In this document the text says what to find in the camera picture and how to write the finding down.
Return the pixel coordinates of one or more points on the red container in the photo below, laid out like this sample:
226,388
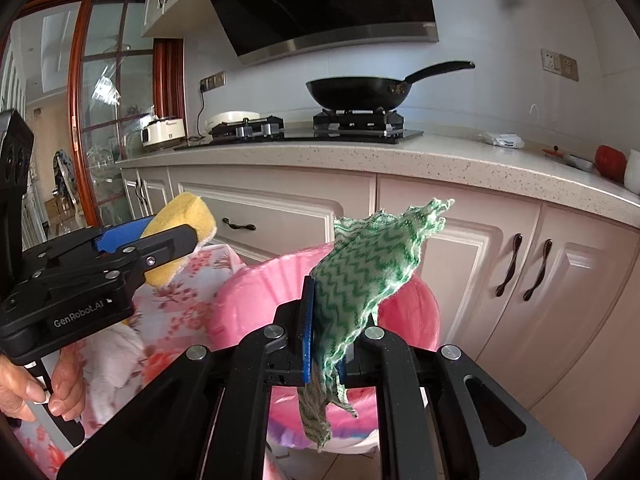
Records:
610,160

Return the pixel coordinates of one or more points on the yellow sponge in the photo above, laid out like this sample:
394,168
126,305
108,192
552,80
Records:
190,210

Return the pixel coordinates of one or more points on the white plastic packet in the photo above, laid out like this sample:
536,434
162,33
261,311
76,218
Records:
502,139

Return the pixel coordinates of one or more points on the white cup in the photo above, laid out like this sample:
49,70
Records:
633,169

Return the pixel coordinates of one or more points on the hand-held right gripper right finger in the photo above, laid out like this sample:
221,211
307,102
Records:
375,355

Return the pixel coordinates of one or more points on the black range hood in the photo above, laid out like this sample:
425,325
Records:
310,0

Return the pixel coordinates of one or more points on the wooden glass sliding door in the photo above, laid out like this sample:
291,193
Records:
76,110

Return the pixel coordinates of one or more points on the person's left hand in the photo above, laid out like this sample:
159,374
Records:
70,385

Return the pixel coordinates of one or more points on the white electric griddle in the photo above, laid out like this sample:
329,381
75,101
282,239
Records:
225,119

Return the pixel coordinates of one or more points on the metal wall socket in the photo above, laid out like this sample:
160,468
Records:
212,81

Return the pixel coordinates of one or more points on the green zigzag cleaning cloth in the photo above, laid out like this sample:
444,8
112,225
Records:
360,275

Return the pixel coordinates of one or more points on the white waste bin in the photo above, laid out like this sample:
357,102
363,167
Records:
300,452

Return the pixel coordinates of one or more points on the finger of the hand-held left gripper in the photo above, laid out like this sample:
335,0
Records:
165,245
120,237

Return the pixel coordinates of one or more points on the black wok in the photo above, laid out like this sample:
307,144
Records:
350,91

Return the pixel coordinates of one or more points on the pink floral tablecloth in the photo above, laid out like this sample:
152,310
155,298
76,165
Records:
200,270

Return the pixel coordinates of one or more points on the black gas stove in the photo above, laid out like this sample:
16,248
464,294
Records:
350,121

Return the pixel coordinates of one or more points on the white chair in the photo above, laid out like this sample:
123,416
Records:
64,180

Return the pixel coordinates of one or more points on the white kitchen base cabinet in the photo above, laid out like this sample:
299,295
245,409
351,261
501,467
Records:
300,200

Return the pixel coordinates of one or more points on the white small kitchen appliance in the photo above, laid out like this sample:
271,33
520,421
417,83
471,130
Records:
162,132

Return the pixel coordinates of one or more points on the beige wall socket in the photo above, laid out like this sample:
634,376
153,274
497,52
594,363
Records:
560,64

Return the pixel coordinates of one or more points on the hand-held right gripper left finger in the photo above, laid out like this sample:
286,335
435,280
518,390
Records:
307,332

